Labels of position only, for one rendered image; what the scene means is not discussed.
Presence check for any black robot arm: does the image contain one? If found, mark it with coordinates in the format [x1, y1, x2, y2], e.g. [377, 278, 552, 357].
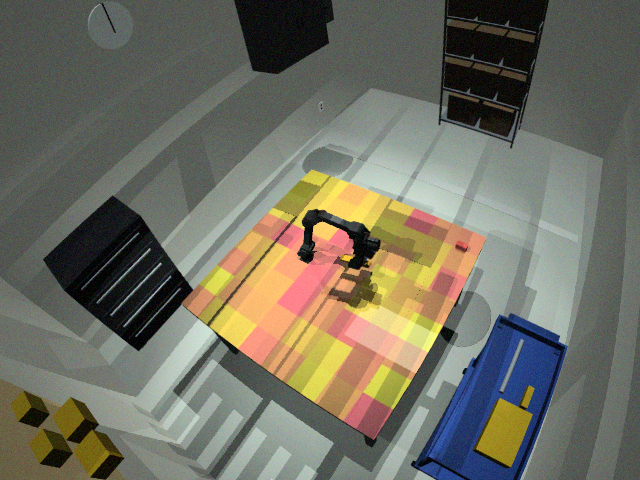
[297, 209, 381, 264]

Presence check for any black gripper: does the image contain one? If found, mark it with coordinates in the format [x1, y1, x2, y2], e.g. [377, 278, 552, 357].
[348, 245, 365, 270]

